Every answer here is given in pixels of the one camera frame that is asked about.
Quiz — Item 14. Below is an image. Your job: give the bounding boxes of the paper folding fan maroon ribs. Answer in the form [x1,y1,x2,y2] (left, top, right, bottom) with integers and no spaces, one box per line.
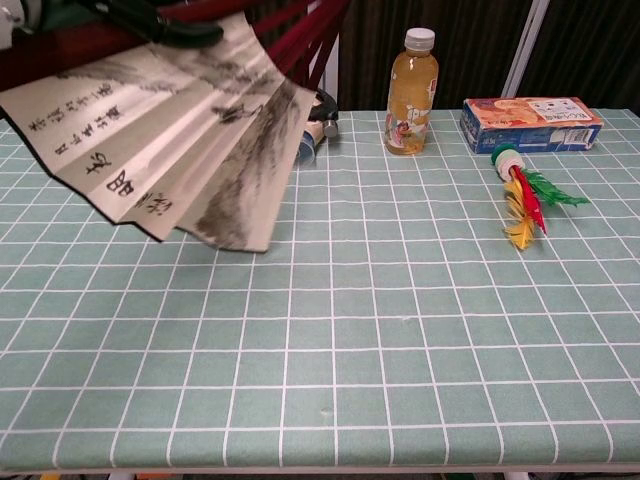
[0,0,351,254]

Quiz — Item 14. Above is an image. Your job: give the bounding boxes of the slanted white frame post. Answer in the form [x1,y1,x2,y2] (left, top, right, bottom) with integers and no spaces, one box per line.
[501,0,551,99]

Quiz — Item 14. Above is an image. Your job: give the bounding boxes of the upright white frame post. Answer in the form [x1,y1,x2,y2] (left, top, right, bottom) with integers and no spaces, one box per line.
[323,47,342,101]

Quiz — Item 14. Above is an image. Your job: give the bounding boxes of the blue orange carton box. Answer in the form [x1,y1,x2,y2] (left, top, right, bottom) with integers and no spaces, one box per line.
[459,96,605,155]

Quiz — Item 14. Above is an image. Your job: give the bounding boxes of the green white checked tablecloth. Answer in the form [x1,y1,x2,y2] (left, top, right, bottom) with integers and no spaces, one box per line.
[0,108,640,474]

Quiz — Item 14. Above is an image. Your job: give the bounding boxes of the yellow tea drink bottle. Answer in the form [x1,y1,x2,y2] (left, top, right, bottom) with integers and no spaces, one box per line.
[383,27,440,156]

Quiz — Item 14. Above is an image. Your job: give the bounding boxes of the red black claw hammer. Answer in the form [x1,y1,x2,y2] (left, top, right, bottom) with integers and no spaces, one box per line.
[307,88,341,139]

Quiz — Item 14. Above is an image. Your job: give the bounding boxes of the colourful feather shuttlecock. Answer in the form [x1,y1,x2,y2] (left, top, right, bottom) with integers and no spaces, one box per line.
[489,142,591,251]

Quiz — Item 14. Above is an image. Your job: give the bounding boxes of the dark brown pleated curtain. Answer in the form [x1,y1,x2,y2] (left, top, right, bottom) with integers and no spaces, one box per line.
[239,0,640,114]

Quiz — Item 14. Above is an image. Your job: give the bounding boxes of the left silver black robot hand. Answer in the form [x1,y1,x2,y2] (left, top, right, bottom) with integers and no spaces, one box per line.
[0,0,225,50]

